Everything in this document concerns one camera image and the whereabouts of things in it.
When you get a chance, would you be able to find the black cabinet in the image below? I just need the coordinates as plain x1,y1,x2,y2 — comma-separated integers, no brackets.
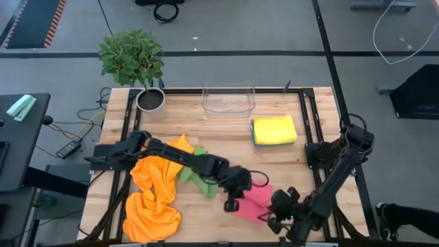
390,64,439,120

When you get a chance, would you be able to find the green leafy plant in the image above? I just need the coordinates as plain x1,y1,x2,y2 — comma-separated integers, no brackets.
98,29,165,95

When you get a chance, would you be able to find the white floor cable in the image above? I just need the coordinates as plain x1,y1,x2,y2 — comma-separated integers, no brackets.
372,0,439,65

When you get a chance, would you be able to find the yellow floor cable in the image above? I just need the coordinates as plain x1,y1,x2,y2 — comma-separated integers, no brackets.
51,109,106,138

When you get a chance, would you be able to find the black desk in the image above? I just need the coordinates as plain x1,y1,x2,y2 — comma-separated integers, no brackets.
0,92,51,193

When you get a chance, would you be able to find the blue microfiber towel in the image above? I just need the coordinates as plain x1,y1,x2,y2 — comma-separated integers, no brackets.
250,119,296,148

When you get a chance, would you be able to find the green microfiber towel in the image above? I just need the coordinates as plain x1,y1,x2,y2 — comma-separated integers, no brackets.
177,145,219,199

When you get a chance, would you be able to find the coiled black cable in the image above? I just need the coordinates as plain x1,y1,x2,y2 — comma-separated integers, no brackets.
153,1,180,24

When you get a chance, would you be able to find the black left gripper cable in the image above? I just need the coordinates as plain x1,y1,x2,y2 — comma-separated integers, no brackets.
248,170,270,188

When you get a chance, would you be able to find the black metal table frame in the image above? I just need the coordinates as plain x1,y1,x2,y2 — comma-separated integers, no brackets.
78,87,370,247

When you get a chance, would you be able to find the person's leg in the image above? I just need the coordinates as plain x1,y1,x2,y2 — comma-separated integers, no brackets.
394,204,439,239

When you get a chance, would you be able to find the person's shoe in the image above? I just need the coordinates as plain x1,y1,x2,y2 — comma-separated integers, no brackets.
375,202,399,241

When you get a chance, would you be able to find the grey desk base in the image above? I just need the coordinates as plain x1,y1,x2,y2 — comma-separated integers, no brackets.
34,163,92,220

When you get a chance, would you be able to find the mint green stapler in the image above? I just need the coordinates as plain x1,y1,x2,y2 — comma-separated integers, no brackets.
5,94,37,122

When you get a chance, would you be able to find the black power adapter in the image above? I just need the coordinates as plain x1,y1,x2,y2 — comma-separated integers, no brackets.
55,139,82,160

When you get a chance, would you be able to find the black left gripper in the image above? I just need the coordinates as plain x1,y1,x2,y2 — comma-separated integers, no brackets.
219,165,254,213

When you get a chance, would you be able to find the yellow microfiber towel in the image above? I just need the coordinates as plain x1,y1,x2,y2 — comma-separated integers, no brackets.
252,115,298,146

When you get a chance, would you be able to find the pink microfiber towel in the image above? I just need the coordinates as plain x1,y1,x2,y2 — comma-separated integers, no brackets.
230,176,274,226

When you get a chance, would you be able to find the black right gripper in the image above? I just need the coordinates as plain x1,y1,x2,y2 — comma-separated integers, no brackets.
265,187,308,236

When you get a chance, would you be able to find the black orange-edged floor mat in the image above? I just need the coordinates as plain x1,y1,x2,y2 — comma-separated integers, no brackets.
0,0,68,49

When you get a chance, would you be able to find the grey desk foot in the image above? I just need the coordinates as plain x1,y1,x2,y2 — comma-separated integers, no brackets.
377,83,401,95
349,0,418,11

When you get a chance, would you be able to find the long black floor cable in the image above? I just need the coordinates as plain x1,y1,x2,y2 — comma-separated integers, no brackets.
97,0,114,35

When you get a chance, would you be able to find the clear plastic bin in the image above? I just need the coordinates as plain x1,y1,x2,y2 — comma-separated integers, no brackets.
201,82,257,120

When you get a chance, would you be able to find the orange microfiber towel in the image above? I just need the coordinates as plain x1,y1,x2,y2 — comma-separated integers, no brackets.
130,133,195,193
122,161,182,244

